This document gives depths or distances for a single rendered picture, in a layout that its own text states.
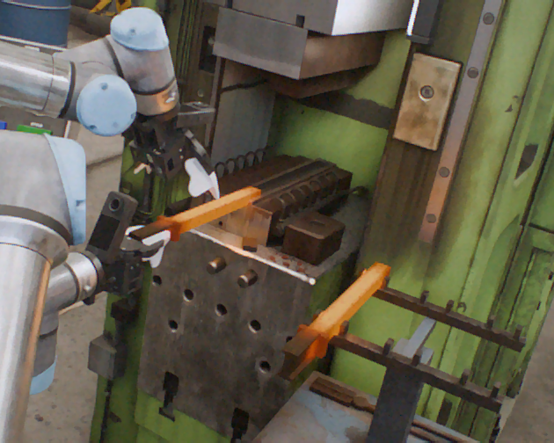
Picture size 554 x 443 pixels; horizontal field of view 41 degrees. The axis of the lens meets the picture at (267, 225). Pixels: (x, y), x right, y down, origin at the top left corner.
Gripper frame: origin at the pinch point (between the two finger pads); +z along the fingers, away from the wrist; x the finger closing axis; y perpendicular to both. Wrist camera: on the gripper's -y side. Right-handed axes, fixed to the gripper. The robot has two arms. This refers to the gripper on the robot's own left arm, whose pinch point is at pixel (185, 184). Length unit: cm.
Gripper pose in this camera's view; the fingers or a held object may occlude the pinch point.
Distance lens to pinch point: 135.1
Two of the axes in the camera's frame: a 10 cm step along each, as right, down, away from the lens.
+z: 0.9, 6.7, 7.4
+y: -5.1, 6.7, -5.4
